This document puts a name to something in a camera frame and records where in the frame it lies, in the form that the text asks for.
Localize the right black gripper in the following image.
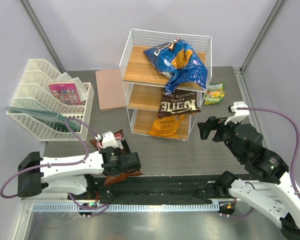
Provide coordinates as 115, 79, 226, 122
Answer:
196, 113, 245, 161

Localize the brown Chuba cassava chips bag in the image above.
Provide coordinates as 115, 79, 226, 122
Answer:
89, 129, 143, 187

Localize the brown Kettle sea salt bag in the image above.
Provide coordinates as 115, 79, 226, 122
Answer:
157, 89, 201, 118

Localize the green yellow snack bag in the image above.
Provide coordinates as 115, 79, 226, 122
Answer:
204, 82, 225, 106

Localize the orange honey dijon chips bag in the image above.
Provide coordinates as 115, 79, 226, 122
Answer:
147, 114, 186, 139

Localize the white wire shelf rack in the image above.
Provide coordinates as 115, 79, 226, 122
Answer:
119, 28, 212, 136

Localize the blue Doritos chips bag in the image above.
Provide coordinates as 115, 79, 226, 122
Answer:
143, 38, 208, 95

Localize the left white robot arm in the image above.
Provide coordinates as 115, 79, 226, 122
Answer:
17, 147, 142, 200

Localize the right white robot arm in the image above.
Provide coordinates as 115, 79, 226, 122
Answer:
119, 116, 300, 240

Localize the top wooden shelf board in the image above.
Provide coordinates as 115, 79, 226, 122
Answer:
122, 44, 207, 93

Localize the black base mat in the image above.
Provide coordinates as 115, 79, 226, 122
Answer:
73, 175, 231, 205

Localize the pink flat board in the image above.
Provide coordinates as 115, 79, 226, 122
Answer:
95, 68, 126, 111

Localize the green translucent folder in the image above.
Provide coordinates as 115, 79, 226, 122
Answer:
5, 106, 82, 135

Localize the pink sticker booklet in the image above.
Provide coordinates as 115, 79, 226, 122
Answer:
48, 82, 82, 106

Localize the white plastic file organizer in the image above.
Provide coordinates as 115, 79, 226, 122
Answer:
6, 59, 94, 141

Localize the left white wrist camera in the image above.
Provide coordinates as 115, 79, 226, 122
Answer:
95, 131, 119, 149

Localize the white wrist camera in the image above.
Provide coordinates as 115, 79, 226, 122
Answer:
95, 131, 119, 149
224, 101, 250, 125

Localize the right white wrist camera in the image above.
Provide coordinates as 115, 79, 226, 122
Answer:
224, 101, 250, 125

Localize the white slotted cable duct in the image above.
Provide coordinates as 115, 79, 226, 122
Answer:
32, 201, 220, 213

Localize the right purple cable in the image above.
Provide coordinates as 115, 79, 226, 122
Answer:
219, 106, 300, 218

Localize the right aluminium frame post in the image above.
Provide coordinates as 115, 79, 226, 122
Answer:
240, 0, 287, 73

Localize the aluminium frame post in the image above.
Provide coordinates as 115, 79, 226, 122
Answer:
19, 0, 65, 73
240, 0, 287, 73

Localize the left aluminium frame post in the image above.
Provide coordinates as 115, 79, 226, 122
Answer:
19, 0, 65, 73

